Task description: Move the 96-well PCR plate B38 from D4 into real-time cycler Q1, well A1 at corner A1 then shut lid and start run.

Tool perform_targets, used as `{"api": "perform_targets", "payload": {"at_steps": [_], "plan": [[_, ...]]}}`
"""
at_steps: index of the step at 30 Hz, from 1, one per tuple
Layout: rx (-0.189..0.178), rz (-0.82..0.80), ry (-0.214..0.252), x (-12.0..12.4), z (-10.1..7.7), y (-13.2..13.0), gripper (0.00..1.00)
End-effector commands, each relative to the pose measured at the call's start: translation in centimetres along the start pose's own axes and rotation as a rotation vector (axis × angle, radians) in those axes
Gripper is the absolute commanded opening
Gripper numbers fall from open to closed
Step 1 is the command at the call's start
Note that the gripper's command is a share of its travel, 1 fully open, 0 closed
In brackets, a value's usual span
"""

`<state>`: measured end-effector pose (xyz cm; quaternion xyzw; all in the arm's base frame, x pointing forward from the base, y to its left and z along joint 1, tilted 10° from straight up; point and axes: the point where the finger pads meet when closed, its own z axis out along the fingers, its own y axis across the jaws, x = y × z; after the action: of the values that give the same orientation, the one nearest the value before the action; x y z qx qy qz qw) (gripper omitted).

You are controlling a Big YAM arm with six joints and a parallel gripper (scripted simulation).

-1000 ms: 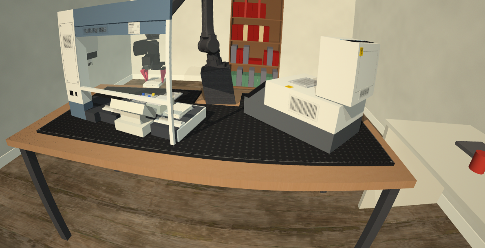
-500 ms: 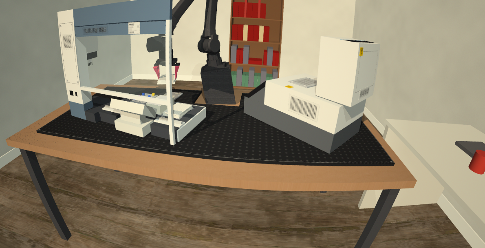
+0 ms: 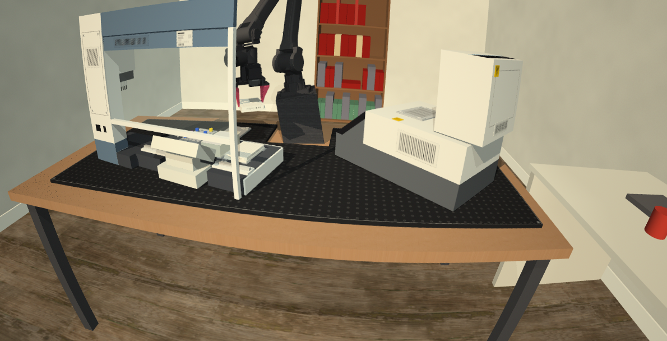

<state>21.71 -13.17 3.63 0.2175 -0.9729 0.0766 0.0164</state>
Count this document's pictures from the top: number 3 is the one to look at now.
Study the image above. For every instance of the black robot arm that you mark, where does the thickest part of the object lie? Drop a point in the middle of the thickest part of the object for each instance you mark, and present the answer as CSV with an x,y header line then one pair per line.
x,y
288,58

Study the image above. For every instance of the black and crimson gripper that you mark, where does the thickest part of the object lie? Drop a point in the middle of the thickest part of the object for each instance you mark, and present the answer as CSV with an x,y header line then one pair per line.
x,y
264,86

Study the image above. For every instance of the cream benchtop instrument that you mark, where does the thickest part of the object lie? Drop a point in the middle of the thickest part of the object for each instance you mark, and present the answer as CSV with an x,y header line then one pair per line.
x,y
446,153

